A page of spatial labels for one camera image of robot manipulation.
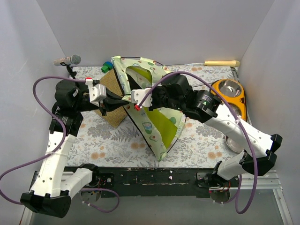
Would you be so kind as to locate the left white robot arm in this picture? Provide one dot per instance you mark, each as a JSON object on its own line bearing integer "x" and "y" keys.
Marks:
{"x": 58, "y": 145}

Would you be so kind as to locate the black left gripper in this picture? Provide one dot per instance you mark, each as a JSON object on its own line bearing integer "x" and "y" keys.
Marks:
{"x": 103, "y": 103}

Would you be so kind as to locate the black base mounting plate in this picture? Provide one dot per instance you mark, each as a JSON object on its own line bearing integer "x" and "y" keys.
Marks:
{"x": 151, "y": 181}

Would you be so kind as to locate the aluminium frame rail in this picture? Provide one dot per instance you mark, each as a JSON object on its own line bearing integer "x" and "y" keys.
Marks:
{"x": 268, "y": 181}

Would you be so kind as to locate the green avocado print pet tent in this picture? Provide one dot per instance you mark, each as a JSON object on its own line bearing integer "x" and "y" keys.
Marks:
{"x": 158, "y": 127}

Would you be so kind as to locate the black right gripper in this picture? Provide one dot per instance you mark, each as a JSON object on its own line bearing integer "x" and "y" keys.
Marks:
{"x": 154, "y": 98}

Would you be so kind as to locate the green and blue toy block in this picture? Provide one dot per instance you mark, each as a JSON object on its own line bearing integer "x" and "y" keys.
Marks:
{"x": 107, "y": 66}

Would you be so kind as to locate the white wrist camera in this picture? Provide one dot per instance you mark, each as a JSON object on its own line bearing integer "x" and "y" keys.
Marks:
{"x": 142, "y": 97}
{"x": 97, "y": 91}

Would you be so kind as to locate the yellow double pet bowl stand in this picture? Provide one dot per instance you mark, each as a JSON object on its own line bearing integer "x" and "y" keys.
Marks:
{"x": 237, "y": 103}

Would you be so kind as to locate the steel bowl in stand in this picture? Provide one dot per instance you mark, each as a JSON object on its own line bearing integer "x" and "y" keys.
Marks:
{"x": 230, "y": 88}

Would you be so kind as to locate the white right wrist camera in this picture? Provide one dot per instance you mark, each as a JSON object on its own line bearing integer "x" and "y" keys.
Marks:
{"x": 142, "y": 97}

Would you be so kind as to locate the grey head microphone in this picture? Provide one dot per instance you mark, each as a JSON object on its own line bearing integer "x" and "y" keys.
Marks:
{"x": 74, "y": 59}

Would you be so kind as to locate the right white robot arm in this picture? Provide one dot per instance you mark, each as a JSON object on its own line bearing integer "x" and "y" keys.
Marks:
{"x": 258, "y": 149}

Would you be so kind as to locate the loose steel pet bowl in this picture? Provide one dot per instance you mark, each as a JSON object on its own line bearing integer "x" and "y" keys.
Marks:
{"x": 233, "y": 145}

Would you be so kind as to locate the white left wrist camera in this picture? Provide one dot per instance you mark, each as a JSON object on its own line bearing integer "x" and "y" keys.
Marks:
{"x": 97, "y": 91}

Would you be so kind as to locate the floral patterned tablecloth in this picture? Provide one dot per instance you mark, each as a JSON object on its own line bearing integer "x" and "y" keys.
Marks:
{"x": 103, "y": 145}

